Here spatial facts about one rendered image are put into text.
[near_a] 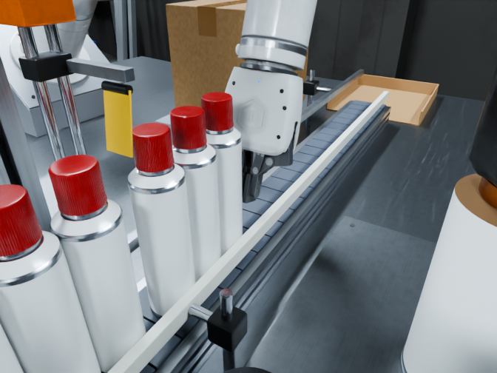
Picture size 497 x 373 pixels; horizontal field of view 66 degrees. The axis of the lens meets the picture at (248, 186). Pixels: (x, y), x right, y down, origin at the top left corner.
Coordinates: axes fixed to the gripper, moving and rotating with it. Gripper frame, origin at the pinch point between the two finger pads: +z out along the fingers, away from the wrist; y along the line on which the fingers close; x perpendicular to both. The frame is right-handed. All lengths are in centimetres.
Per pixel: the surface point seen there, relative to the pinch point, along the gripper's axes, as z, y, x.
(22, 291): 2.5, 1.9, -32.0
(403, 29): -71, -26, 229
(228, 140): -6.8, 1.9, -10.4
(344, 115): -11, -3, 50
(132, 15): -67, -273, 239
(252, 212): 4.9, -1.2, 5.2
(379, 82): -24, -5, 93
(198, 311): 9.5, 5.2, -16.2
